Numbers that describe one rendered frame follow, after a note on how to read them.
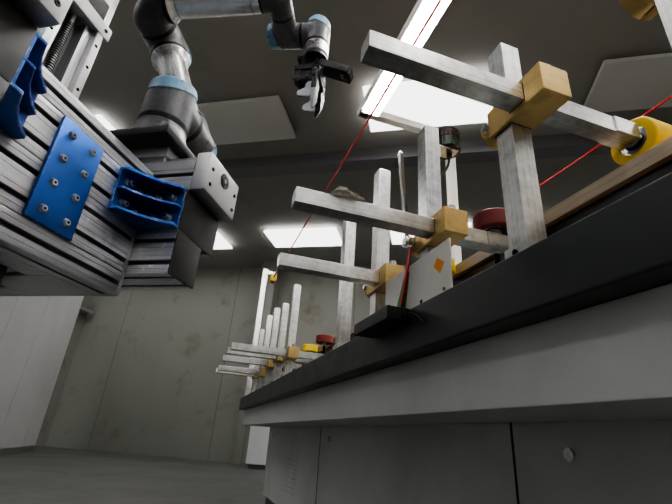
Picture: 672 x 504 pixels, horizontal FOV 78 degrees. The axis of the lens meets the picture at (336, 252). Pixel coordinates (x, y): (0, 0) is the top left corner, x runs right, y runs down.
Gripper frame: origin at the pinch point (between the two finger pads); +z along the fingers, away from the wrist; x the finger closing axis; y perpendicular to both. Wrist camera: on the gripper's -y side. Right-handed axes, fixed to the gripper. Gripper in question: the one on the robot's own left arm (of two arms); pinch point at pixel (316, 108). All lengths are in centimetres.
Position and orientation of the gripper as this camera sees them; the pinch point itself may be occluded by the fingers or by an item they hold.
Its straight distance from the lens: 125.2
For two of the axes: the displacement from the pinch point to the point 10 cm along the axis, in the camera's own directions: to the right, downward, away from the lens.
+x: -2.0, -4.1, -8.9
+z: -0.7, 9.1, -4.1
